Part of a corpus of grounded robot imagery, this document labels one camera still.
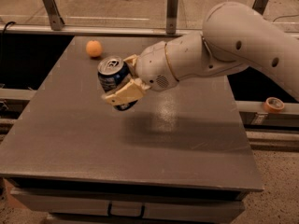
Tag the metal bracket post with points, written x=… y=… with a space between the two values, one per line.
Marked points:
x=171 y=16
x=56 y=21
x=260 y=6

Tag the right metal bracket post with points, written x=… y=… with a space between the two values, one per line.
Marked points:
x=260 y=6

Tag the blue pepsi can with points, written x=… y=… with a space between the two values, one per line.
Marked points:
x=113 y=74

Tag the middle metal bracket post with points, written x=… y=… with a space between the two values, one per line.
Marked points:
x=171 y=16

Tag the grey drawer with black handle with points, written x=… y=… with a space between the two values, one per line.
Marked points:
x=77 y=207

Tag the left metal bracket post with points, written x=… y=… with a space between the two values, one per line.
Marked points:
x=56 y=21

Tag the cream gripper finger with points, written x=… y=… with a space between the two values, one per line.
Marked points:
x=131 y=62
x=128 y=91

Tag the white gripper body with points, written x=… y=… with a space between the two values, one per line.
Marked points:
x=153 y=66

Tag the orange fruit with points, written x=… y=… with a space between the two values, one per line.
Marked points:
x=94 y=48

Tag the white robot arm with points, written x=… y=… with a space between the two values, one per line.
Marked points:
x=233 y=38

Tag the metal rail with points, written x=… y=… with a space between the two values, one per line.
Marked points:
x=82 y=30

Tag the orange tape roll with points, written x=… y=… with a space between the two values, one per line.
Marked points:
x=273 y=105

